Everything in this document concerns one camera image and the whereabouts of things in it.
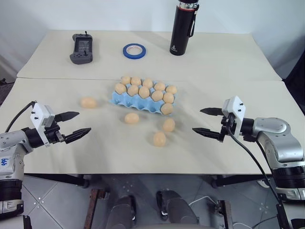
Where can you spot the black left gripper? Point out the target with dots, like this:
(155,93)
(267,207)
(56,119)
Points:
(53,133)

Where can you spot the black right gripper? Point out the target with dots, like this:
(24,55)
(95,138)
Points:
(226,125)

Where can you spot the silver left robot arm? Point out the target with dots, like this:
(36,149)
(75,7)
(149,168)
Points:
(14,152)

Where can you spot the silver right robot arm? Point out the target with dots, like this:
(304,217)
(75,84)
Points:
(278,140)

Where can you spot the blue egg tray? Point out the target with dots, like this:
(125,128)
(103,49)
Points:
(135,102)

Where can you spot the tan egg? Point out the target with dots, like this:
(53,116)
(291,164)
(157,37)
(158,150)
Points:
(159,139)
(169,125)
(125,80)
(171,89)
(168,97)
(157,95)
(88,102)
(147,83)
(144,92)
(133,90)
(159,86)
(167,108)
(120,88)
(131,118)
(136,81)

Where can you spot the black table leg with caster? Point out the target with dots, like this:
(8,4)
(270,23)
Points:
(71,179)
(228,181)

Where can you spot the grey handheld remote controller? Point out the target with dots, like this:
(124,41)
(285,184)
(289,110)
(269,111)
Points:
(82,48)

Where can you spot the rusty brown metal bar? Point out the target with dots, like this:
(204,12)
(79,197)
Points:
(226,214)
(94,207)

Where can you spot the dark rounded shape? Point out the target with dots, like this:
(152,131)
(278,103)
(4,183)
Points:
(122,212)
(176,208)

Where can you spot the blue tape roll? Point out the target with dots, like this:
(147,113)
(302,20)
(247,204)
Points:
(134,51)

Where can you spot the black thermos bottle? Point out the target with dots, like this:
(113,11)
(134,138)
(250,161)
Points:
(182,28)

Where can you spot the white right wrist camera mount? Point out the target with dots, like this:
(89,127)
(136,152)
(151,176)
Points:
(234,106)

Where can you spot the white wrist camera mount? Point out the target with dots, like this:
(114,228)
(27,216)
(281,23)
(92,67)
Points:
(234,106)
(40,117)

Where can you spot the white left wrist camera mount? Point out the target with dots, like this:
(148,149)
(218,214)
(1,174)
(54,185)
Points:
(40,117)

